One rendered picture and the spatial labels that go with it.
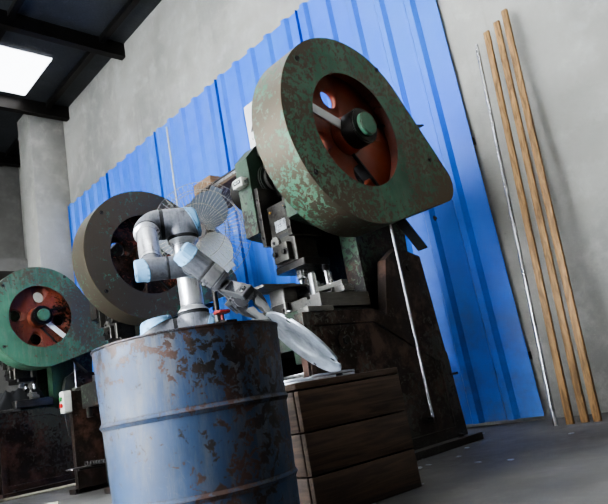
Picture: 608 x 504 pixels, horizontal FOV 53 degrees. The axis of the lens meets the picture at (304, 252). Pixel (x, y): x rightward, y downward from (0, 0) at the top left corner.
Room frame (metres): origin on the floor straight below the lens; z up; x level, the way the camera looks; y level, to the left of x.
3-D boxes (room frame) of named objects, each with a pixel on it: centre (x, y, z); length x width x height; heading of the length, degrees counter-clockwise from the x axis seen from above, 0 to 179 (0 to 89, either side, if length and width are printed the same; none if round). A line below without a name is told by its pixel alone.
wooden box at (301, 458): (1.93, 0.06, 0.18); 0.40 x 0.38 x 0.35; 131
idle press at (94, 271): (4.17, 0.98, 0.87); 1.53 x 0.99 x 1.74; 133
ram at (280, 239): (2.66, 0.05, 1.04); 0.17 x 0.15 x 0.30; 135
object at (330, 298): (2.68, 0.02, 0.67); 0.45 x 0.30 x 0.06; 45
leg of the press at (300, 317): (2.59, -0.27, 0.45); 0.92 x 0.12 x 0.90; 135
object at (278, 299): (2.56, 0.15, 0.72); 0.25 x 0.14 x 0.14; 135
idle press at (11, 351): (5.38, 2.27, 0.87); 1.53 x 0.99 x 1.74; 138
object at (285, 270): (2.69, 0.02, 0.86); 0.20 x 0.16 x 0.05; 45
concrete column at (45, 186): (7.01, 2.97, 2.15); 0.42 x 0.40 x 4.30; 135
